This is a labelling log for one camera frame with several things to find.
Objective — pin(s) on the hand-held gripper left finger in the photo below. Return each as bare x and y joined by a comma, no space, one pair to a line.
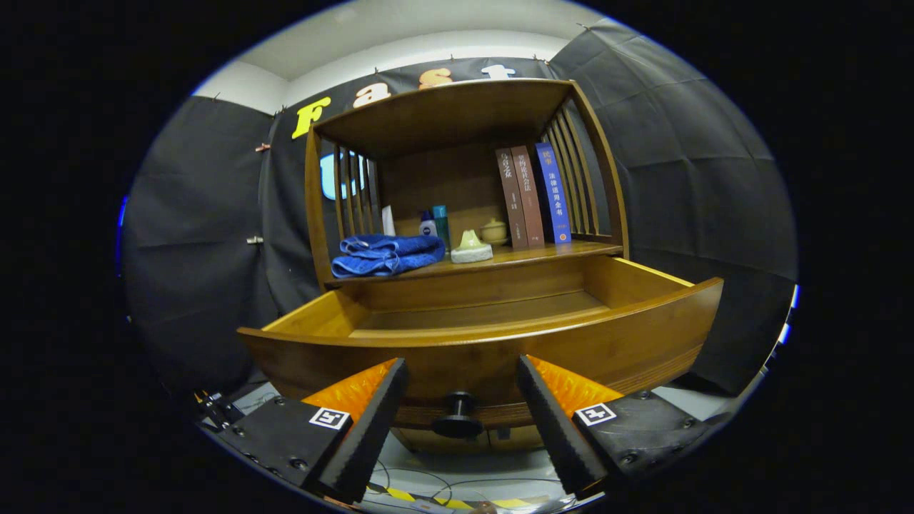
357,453

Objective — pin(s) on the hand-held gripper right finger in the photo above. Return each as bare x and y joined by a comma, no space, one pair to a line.
564,446

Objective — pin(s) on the wooden drawer with black knob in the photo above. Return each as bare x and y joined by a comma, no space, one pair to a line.
464,357

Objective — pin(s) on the wooden countertop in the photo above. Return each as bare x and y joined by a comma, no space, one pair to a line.
543,253

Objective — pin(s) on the wooden cabinet with slatted sides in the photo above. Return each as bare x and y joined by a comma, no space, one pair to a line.
443,118

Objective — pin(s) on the yellow and black floor tape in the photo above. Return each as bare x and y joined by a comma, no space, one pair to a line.
400,494

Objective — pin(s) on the folded blue towel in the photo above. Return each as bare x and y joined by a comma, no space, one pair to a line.
385,255

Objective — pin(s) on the white tube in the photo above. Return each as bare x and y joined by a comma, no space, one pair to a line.
388,220

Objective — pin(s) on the white and blue bottle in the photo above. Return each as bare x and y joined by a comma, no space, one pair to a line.
427,226

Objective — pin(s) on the teal bottle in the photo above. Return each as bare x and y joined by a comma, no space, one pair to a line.
441,220

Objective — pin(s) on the blue book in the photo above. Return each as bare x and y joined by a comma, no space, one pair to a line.
553,193

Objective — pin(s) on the black backdrop cloth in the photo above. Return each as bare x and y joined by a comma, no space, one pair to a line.
678,178

